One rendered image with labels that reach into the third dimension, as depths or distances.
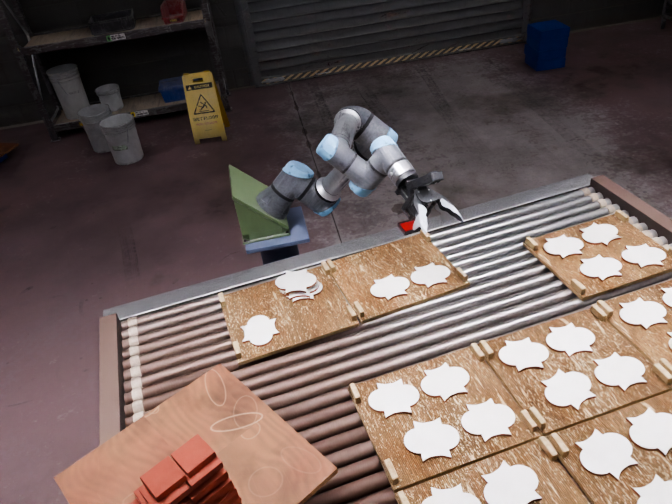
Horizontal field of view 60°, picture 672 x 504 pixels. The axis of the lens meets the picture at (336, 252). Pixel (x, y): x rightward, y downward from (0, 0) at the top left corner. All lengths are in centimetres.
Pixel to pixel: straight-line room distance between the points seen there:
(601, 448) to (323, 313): 92
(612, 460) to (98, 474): 126
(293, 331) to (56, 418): 173
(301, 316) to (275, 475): 67
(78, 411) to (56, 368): 39
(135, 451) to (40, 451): 165
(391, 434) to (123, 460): 69
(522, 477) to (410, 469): 27
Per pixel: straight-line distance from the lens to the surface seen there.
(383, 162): 176
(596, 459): 165
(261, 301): 208
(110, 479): 162
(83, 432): 323
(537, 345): 187
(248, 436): 157
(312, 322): 196
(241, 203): 238
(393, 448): 162
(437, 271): 210
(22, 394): 360
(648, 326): 201
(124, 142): 547
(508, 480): 157
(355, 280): 210
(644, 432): 173
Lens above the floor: 227
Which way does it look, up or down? 36 degrees down
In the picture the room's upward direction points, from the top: 8 degrees counter-clockwise
